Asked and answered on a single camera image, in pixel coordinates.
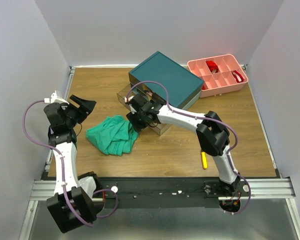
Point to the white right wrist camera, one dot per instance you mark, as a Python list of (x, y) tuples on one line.
[(127, 102)]

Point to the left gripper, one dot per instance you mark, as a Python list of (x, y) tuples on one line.
[(87, 105)]

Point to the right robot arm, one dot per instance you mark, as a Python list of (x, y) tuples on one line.
[(212, 133)]

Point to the red white item in tray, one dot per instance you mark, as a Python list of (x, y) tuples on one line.
[(237, 76)]

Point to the aluminium rail frame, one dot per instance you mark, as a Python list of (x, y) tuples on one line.
[(260, 189)]

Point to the pink divided organizer tray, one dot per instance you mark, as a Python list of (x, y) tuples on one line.
[(218, 83)]

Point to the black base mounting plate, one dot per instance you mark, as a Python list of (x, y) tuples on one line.
[(173, 192)]

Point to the yellow screwdriver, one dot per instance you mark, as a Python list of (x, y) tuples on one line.
[(204, 160)]

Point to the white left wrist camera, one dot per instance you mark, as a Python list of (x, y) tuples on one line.
[(55, 97)]

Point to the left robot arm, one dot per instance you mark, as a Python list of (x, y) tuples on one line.
[(71, 205)]

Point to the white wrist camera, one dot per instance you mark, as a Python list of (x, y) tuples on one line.
[(55, 97), (127, 102)]

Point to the teal drawer cabinet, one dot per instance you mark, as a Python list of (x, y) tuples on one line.
[(163, 75)]

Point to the green cloth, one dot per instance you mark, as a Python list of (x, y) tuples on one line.
[(113, 136)]

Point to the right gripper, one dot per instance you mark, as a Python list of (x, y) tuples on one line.
[(135, 122)]

